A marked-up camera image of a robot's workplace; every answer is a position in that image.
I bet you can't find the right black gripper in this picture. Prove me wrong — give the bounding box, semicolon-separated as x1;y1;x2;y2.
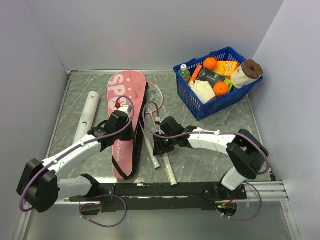
152;131;177;157

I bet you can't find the white shuttlecock tube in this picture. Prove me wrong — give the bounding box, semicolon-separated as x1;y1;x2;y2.
73;91;100;144

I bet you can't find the pink racket cover bag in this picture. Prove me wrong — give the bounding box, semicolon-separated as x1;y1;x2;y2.
106;70;147;181

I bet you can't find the blue plastic basket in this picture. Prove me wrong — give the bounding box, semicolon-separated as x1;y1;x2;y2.
173;46;264;121

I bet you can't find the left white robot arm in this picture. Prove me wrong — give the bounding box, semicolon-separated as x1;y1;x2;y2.
16;107;135;213

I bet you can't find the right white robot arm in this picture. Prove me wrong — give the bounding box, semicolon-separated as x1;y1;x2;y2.
152;116;270;199

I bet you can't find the white cloth bag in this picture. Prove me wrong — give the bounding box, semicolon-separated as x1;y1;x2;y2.
189;80;217;104

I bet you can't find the green drink bottle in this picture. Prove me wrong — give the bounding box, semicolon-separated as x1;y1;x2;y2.
178;64;191;84

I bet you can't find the orange fruit front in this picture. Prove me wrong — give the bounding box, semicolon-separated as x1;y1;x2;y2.
213;81;229;98

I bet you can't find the orange fruit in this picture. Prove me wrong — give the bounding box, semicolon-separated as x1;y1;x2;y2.
203;57;218;71
213;81;229;98

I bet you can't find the black packet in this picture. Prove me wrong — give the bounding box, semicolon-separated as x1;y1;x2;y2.
197;68;226;86

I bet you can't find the orange slim box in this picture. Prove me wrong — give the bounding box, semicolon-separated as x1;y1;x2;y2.
188;64;203;86

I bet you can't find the lime green packet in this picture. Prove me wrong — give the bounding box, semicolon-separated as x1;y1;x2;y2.
224;78;235;93

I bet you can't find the orange fruit back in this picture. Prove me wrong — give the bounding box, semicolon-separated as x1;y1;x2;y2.
203;57;218;71

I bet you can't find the yellow orange snack box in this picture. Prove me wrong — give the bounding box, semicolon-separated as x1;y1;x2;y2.
213;61;239;79

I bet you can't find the brown paper roll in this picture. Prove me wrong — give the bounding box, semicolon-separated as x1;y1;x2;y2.
230;59;264;89

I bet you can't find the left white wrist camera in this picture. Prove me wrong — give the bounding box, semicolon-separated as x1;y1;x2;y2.
114;102;132;117

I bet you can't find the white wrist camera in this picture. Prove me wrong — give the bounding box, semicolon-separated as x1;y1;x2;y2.
114;102;132;117
155;116;162;128

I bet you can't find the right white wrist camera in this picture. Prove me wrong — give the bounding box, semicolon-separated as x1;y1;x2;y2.
155;116;162;128

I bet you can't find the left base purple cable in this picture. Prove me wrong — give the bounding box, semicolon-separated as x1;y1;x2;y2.
78;194;128;228

